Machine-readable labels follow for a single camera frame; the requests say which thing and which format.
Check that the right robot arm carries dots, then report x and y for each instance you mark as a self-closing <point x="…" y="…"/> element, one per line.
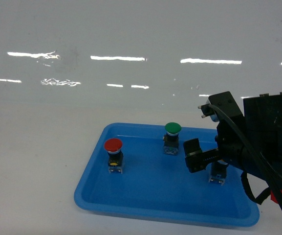
<point x="261" y="124"/>

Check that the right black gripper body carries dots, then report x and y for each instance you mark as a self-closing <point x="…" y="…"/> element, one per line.
<point x="229" y="148"/>

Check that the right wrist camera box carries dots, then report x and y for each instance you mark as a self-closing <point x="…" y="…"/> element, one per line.
<point x="226" y="103"/>

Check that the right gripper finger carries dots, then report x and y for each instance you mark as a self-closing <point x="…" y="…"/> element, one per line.
<point x="192" y="147"/>

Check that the blue plastic tray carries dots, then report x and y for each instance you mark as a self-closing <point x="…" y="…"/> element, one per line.
<point x="156" y="186"/>

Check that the red mushroom push button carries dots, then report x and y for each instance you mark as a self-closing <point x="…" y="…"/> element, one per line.
<point x="113" y="147"/>

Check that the yellow mushroom push button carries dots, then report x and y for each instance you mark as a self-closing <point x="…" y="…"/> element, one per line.
<point x="218" y="172"/>

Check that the green mushroom push button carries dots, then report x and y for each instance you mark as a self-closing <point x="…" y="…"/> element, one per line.
<point x="171" y="138"/>

